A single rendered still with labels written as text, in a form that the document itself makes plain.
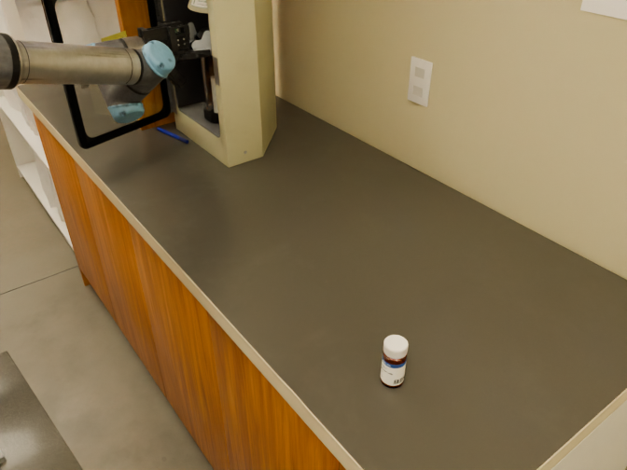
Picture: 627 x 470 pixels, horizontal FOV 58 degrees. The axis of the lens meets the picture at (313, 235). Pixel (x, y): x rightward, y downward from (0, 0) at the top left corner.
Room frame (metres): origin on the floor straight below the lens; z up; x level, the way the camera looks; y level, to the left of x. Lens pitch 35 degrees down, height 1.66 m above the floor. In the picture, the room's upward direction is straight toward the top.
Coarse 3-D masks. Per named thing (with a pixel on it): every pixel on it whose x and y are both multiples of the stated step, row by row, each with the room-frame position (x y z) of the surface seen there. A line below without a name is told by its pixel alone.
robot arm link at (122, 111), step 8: (104, 88) 1.26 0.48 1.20; (112, 88) 1.24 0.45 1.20; (120, 88) 1.23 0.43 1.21; (128, 88) 1.22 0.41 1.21; (104, 96) 1.25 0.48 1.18; (112, 96) 1.24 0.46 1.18; (120, 96) 1.23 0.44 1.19; (128, 96) 1.22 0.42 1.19; (136, 96) 1.23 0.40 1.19; (144, 96) 1.24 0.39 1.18; (112, 104) 1.23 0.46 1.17; (120, 104) 1.22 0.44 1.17; (128, 104) 1.23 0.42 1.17; (136, 104) 1.24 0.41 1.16; (112, 112) 1.23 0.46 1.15; (120, 112) 1.22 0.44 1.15; (128, 112) 1.22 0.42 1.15; (136, 112) 1.23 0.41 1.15; (120, 120) 1.23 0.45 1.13; (128, 120) 1.25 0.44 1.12
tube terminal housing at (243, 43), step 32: (160, 0) 1.59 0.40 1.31; (224, 0) 1.37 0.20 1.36; (256, 0) 1.44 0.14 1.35; (224, 32) 1.37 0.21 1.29; (256, 32) 1.42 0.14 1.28; (224, 64) 1.36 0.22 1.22; (256, 64) 1.42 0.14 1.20; (224, 96) 1.36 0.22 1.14; (256, 96) 1.41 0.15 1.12; (192, 128) 1.51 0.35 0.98; (224, 128) 1.36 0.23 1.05; (256, 128) 1.41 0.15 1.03; (224, 160) 1.37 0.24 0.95
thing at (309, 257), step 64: (64, 128) 1.61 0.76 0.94; (320, 128) 1.61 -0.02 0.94; (128, 192) 1.22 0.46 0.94; (192, 192) 1.22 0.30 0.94; (256, 192) 1.22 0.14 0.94; (320, 192) 1.22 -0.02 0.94; (384, 192) 1.22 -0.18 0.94; (448, 192) 1.22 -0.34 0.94; (192, 256) 0.96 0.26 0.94; (256, 256) 0.96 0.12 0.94; (320, 256) 0.96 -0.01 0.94; (384, 256) 0.96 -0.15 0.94; (448, 256) 0.96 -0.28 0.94; (512, 256) 0.96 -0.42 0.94; (576, 256) 0.96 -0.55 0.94; (256, 320) 0.76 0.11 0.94; (320, 320) 0.76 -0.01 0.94; (384, 320) 0.76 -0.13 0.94; (448, 320) 0.76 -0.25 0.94; (512, 320) 0.76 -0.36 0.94; (576, 320) 0.76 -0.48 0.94; (320, 384) 0.61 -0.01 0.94; (448, 384) 0.61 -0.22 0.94; (512, 384) 0.61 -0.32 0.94; (576, 384) 0.61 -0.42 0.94; (384, 448) 0.50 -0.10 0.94; (448, 448) 0.50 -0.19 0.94; (512, 448) 0.50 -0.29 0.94
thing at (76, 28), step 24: (72, 0) 1.41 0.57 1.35; (96, 0) 1.46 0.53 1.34; (120, 0) 1.51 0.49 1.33; (144, 0) 1.57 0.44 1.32; (48, 24) 1.35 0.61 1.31; (72, 24) 1.40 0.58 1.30; (96, 24) 1.45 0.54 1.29; (120, 24) 1.50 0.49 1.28; (144, 24) 1.56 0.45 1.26; (96, 96) 1.41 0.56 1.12; (72, 120) 1.35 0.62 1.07; (96, 120) 1.40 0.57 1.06
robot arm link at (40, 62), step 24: (0, 48) 0.96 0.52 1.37; (24, 48) 1.00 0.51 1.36; (48, 48) 1.04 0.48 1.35; (72, 48) 1.08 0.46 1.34; (96, 48) 1.12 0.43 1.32; (120, 48) 1.18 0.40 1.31; (144, 48) 1.21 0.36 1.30; (168, 48) 1.24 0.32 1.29; (0, 72) 0.94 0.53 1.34; (24, 72) 0.98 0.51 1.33; (48, 72) 1.02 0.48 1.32; (72, 72) 1.05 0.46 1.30; (96, 72) 1.09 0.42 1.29; (120, 72) 1.14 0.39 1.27; (144, 72) 1.18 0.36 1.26; (168, 72) 1.21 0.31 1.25
